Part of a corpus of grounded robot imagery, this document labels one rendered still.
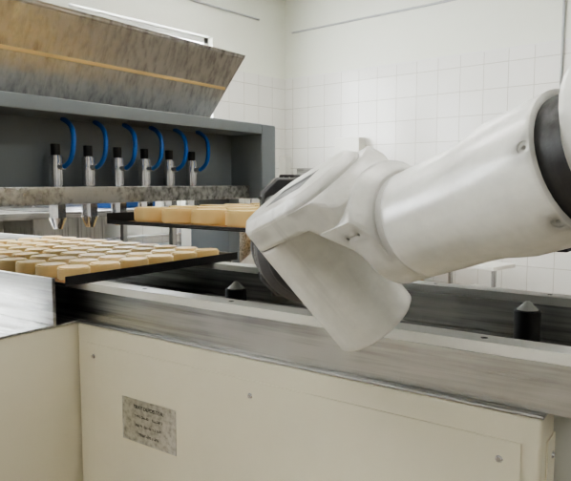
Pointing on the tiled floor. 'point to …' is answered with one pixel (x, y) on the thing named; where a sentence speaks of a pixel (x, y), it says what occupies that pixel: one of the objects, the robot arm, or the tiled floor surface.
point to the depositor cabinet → (23, 397)
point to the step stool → (489, 270)
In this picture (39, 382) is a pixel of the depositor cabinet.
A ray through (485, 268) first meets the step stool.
